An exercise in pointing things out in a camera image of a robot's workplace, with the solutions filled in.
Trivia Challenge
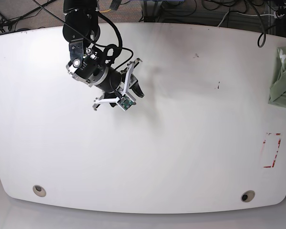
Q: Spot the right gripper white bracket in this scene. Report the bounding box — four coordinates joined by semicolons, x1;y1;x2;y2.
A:
93;58;144;111

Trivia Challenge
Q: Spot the table cable grommet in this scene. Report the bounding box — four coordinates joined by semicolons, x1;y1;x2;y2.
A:
32;185;46;198
241;190;255;203

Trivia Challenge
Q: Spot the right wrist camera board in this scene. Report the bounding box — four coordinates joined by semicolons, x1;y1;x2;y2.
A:
117;95;136;111

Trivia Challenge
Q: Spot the white power strip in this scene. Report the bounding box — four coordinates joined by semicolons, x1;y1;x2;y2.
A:
274;10;286;19

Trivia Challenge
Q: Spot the red tape rectangle marking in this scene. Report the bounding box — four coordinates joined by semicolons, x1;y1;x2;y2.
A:
260;133;282;168

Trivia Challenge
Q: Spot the green T-shirt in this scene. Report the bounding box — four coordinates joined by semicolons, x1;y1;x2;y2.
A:
268;46;286;108

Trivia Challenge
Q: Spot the left table cable grommet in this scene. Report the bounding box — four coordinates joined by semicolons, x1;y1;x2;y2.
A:
32;185;46;198

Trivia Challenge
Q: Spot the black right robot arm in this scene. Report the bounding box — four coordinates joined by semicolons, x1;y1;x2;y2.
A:
62;0;144;111

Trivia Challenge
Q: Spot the right table cable grommet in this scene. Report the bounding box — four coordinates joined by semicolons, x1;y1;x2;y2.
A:
241;190;255;203

